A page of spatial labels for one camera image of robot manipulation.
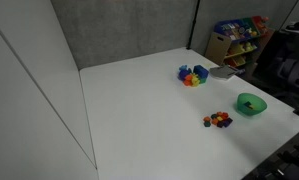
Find large purple block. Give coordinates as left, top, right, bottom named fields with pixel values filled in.
left=178, top=69, right=191, bottom=81

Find large yellow block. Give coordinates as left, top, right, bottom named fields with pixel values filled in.
left=190, top=75, right=201, bottom=88

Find large blue cube block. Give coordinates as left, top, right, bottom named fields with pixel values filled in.
left=192, top=64, right=210, bottom=80

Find green plastic bowl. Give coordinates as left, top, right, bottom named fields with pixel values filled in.
left=236, top=92, right=268, bottom=117

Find grey metal mounting plate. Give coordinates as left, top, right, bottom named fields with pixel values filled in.
left=209, top=64, right=239, bottom=82

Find black vertical pole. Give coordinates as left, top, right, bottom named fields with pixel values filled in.
left=186, top=0, right=201, bottom=51

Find wooden toy storage shelf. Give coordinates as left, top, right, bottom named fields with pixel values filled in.
left=204, top=15, right=276, bottom=73

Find yellow storage bin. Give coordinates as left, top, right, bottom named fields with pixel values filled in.
left=226, top=55, right=247, bottom=68
left=227, top=41, right=259, bottom=57

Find blue storage bin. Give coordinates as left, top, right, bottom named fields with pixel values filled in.
left=214, top=19, right=247, bottom=42

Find green storage bin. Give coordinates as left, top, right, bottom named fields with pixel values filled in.
left=241, top=18, right=259, bottom=38

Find red storage bin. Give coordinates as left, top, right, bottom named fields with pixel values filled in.
left=251, top=15, right=271, bottom=35

